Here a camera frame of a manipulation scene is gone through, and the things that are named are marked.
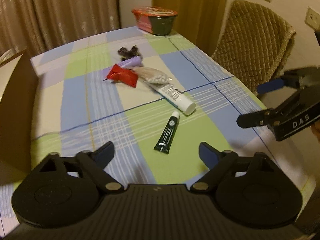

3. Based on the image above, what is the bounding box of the brown curtain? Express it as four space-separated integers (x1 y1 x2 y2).
0 0 121 55

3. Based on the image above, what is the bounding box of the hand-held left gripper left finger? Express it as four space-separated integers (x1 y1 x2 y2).
37 141 124 193

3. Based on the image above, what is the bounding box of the dark green tube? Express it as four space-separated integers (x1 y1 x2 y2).
153 111 180 154

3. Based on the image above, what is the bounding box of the quilted tan chair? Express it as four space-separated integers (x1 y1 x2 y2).
211 0 297 97

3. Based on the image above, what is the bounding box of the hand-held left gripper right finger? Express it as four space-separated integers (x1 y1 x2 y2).
190 142 278 193

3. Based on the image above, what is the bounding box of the white tube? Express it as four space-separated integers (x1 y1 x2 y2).
147 81 196 115

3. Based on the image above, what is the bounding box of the purple packet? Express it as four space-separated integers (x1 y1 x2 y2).
104 56 143 77

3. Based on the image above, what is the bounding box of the checked cloth desktop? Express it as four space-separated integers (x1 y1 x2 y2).
0 26 317 230

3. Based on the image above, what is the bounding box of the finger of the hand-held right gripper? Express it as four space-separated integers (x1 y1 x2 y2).
257 66 320 95
236 107 281 129

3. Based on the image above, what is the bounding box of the red snack packet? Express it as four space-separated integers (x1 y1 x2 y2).
102 64 139 88

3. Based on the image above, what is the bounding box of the dark purple velvet scrunchie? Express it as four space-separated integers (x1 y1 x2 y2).
117 45 142 61

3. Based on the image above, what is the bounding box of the clear bag of white beads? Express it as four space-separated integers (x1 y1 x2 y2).
132 67 173 84

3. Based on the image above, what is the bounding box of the yellow-brown door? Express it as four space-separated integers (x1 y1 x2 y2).
152 0 230 53

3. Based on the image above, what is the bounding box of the brown storage box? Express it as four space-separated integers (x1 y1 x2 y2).
0 49 38 186

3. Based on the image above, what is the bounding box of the red instant noodle bowl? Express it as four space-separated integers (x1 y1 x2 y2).
132 6 179 36

